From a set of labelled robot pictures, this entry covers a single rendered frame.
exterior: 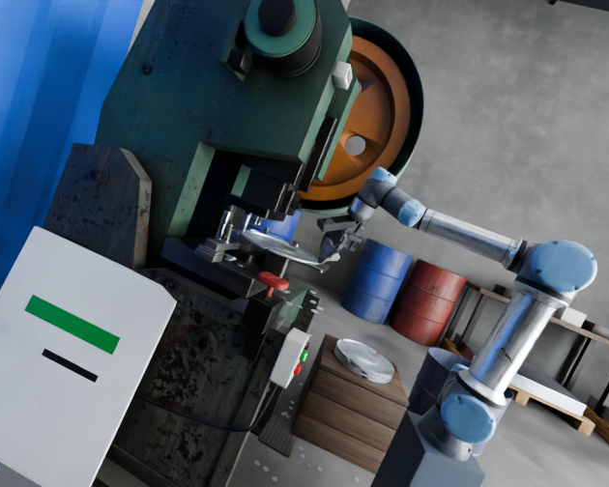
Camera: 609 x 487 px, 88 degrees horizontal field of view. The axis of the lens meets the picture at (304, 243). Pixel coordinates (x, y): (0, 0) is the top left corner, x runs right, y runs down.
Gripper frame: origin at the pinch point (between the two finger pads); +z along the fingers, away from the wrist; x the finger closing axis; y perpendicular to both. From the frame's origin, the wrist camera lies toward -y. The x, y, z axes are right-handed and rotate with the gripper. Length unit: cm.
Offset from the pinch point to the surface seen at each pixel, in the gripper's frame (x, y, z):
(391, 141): 35, 27, -44
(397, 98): 44, 24, -60
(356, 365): -11, 44, 40
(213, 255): -1.9, -34.8, 7.0
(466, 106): 243, 277, -136
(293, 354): -29.6, -15.8, 11.6
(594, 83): 181, 358, -226
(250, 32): 18, -45, -45
